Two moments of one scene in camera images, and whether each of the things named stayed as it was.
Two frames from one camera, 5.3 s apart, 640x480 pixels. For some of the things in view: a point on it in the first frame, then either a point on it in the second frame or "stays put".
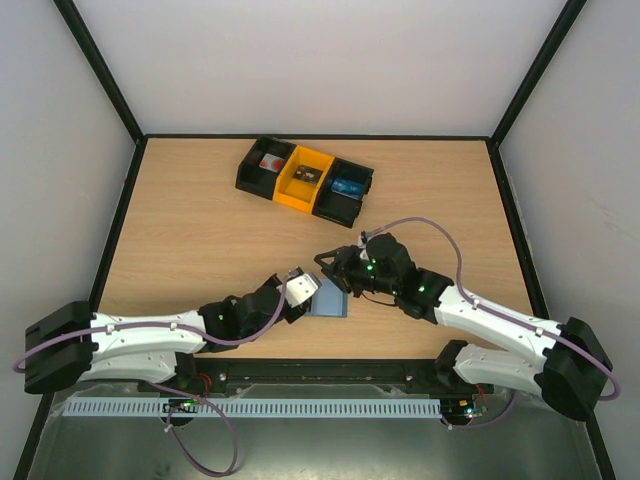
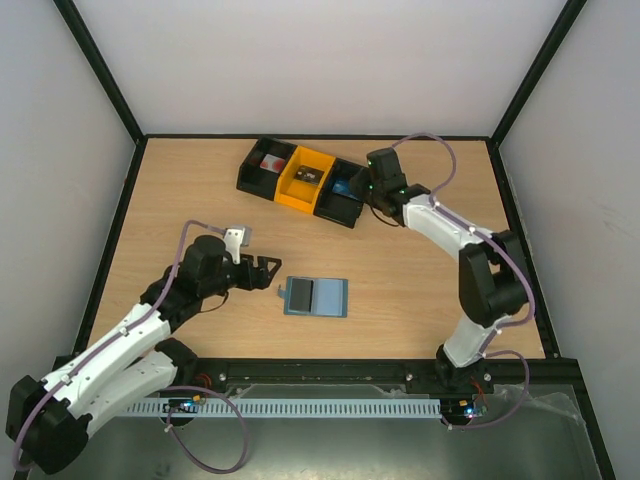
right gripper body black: (345, 265) -> (361, 181)
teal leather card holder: (329, 301) stays put
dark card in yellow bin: (307, 174) stays put
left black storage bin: (260, 168) stays put
